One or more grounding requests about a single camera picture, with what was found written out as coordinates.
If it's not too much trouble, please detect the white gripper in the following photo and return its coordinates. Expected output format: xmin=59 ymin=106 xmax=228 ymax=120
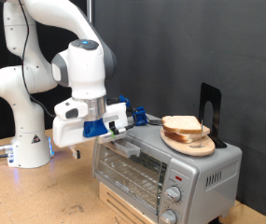
xmin=51 ymin=103 xmax=129 ymax=160

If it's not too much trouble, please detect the glass oven door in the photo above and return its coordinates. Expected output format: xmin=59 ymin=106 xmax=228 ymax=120
xmin=93 ymin=136 xmax=171 ymax=216

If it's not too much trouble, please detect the blue spatula grip block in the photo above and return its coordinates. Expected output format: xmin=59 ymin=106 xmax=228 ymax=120
xmin=132 ymin=106 xmax=148 ymax=127

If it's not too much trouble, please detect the silver oven knob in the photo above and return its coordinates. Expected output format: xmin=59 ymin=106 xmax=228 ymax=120
xmin=160 ymin=208 xmax=177 ymax=224
xmin=164 ymin=186 xmax=183 ymax=203

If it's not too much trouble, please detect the silver toaster oven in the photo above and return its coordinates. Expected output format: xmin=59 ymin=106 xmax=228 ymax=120
xmin=91 ymin=114 xmax=243 ymax=224

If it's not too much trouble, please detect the oval wooden board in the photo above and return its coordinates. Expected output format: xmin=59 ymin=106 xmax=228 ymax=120
xmin=160 ymin=128 xmax=217 ymax=158

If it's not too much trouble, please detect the thin metal pin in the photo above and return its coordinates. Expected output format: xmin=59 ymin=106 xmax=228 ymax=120
xmin=199 ymin=119 xmax=204 ymax=147

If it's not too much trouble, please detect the black metal bookend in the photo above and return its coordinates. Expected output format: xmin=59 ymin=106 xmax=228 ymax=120
xmin=198 ymin=82 xmax=228 ymax=149

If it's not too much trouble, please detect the vertical metal pole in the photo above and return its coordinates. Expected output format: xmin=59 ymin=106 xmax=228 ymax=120
xmin=87 ymin=0 xmax=93 ymax=24

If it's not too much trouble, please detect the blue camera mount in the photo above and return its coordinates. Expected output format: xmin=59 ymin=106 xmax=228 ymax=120
xmin=82 ymin=118 xmax=109 ymax=138

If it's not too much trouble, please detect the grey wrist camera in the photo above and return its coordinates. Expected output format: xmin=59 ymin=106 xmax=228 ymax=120
xmin=96 ymin=128 xmax=128 ymax=145

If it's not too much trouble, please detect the wire oven rack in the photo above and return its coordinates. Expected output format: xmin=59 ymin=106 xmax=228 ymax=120
xmin=99 ymin=152 xmax=168 ymax=203

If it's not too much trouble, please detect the blue cable plug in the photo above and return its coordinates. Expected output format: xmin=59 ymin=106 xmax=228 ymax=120
xmin=119 ymin=94 xmax=131 ymax=109

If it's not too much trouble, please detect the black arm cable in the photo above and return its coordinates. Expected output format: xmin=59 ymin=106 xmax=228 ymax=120
xmin=16 ymin=0 xmax=140 ymax=130

